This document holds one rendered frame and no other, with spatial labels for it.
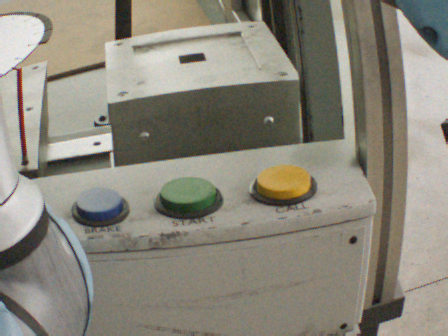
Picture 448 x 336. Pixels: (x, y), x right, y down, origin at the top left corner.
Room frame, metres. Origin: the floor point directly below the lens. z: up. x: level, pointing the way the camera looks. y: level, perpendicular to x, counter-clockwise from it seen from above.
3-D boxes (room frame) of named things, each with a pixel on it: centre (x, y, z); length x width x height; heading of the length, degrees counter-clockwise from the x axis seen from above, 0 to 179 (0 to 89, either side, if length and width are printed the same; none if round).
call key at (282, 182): (0.73, -0.04, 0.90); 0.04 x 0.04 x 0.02
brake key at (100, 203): (0.71, 0.10, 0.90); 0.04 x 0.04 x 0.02
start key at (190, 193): (0.72, 0.03, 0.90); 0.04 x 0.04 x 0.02
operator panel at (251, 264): (0.73, 0.03, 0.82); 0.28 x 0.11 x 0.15; 97
